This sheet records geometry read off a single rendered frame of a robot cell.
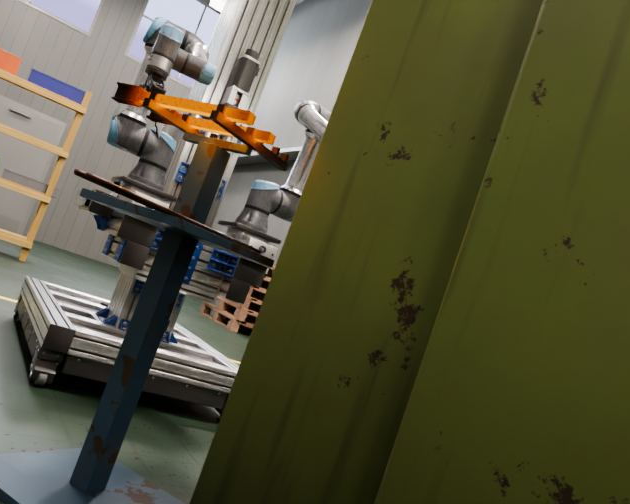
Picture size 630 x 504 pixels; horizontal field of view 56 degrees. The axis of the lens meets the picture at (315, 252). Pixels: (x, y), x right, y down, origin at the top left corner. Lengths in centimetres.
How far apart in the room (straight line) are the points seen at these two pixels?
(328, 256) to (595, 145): 54
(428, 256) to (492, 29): 46
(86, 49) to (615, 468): 1171
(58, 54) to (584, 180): 1143
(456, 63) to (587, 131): 36
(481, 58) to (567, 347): 59
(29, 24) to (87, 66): 112
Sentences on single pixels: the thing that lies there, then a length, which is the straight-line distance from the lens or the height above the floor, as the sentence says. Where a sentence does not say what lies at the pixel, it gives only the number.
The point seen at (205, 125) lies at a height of 93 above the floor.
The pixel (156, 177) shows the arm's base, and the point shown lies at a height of 86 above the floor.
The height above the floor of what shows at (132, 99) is 92.
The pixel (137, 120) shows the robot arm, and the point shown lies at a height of 104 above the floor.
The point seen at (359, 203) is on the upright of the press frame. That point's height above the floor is 82.
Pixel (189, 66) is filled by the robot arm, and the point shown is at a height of 122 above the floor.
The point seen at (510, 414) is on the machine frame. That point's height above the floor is 55.
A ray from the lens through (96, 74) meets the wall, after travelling 1207.
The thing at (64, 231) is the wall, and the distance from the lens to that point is 1184.
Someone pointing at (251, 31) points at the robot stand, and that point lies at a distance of 287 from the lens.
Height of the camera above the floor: 60
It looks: 5 degrees up
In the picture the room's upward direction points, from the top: 20 degrees clockwise
